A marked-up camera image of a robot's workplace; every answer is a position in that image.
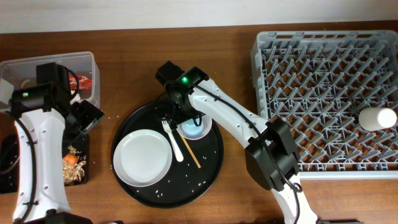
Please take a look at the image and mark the round black serving tray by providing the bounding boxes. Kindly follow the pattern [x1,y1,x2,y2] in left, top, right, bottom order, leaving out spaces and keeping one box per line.
[111,100,224,208]

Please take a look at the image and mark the rice and food scraps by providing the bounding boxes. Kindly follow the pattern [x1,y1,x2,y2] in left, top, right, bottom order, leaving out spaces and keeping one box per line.
[62,146,86,186]

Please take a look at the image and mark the black rectangular tray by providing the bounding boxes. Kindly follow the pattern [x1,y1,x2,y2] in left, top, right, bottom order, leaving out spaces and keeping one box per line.
[1,134,90,194]

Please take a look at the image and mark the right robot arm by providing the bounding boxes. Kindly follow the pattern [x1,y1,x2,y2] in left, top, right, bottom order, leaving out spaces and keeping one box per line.
[155,61,320,223]

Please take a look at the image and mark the small white bowl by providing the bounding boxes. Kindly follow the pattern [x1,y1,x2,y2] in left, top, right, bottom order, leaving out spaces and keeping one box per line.
[177,115,212,140]

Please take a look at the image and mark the wooden chopstick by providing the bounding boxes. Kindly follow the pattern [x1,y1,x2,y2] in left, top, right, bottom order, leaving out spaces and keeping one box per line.
[179,134,201,169]

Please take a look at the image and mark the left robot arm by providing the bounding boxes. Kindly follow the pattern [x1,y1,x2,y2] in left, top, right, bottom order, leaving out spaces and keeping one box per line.
[7,62,104,223]

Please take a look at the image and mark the white plate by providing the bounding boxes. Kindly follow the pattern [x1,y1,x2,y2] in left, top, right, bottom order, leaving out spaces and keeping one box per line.
[113,129,173,187]

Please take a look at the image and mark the light blue cup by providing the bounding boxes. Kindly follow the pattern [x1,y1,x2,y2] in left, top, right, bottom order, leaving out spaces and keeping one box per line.
[181,119,203,136]

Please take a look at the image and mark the white cup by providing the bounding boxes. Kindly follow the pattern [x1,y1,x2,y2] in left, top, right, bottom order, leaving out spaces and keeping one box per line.
[359,108,397,131]

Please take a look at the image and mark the white plastic fork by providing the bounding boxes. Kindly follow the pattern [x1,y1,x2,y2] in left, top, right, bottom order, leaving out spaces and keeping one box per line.
[161,118,183,162]

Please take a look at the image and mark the red snack wrapper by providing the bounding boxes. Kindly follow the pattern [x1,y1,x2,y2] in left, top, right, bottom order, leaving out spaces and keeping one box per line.
[69,75,93,90]

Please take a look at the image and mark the grey dishwasher rack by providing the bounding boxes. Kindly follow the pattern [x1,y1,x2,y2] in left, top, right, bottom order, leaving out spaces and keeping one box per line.
[251,30,397,180]

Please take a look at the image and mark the orange carrot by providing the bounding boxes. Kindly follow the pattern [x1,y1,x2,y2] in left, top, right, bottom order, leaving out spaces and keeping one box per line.
[63,153,78,165]

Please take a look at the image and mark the clear plastic bin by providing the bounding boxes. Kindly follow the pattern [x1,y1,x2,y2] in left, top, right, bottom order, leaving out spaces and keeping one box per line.
[1,52,100,112]

